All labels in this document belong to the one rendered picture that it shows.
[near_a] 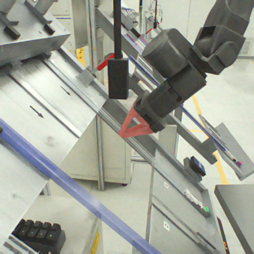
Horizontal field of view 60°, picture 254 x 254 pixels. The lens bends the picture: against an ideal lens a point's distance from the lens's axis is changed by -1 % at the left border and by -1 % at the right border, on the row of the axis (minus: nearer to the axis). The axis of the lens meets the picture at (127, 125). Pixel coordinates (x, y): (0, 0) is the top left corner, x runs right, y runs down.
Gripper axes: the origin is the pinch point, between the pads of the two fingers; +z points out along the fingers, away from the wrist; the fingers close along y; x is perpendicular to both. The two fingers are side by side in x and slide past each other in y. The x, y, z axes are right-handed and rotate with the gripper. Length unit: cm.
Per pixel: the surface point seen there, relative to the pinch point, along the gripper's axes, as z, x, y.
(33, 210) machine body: 43.2, 1.9, -2.9
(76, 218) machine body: 32.7, 12.1, -2.2
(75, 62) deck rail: -0.2, -18.6, -7.8
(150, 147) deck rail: 1.6, 9.8, -8.1
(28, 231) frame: 35.3, 2.4, 8.0
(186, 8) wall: -91, 4, -749
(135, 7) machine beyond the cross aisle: 5, -72, -439
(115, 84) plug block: -12.9, -9.7, 19.4
